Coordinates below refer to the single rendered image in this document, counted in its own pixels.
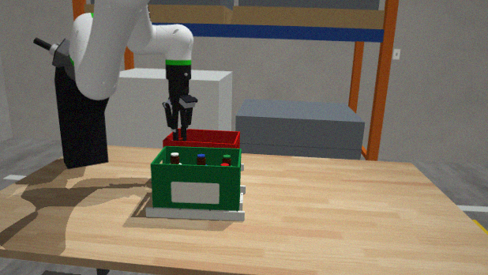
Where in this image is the green crate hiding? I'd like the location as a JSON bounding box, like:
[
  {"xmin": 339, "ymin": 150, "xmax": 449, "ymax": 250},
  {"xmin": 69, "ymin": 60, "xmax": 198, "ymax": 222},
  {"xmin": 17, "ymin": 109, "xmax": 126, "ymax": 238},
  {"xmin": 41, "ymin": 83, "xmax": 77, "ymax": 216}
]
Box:
[{"xmin": 152, "ymin": 146, "xmax": 242, "ymax": 211}]

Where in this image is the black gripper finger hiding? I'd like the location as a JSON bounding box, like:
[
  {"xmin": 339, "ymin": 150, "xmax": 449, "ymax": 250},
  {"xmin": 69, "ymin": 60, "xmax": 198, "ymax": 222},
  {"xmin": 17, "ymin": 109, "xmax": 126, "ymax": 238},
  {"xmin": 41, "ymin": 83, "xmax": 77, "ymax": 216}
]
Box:
[
  {"xmin": 163, "ymin": 100, "xmax": 180, "ymax": 141},
  {"xmin": 179, "ymin": 107, "xmax": 193, "ymax": 141}
]

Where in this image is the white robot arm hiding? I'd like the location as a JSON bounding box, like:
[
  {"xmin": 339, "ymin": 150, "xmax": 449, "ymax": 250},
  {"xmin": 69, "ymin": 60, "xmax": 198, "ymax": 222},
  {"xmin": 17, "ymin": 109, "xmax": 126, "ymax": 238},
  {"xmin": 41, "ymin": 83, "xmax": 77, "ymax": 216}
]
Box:
[{"xmin": 33, "ymin": 0, "xmax": 193, "ymax": 100}]

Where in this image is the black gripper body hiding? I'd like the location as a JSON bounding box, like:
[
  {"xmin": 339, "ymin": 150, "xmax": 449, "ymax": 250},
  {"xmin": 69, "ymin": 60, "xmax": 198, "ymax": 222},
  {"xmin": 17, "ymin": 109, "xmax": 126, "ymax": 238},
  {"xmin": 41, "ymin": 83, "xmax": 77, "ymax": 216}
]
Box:
[{"xmin": 168, "ymin": 80, "xmax": 189, "ymax": 108}]

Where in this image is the blue bottle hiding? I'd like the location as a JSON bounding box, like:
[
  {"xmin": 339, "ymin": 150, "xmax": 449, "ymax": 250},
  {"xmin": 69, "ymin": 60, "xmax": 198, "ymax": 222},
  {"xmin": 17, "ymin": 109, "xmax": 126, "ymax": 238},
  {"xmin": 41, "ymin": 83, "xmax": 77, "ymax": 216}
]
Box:
[{"xmin": 196, "ymin": 154, "xmax": 207, "ymax": 165}]

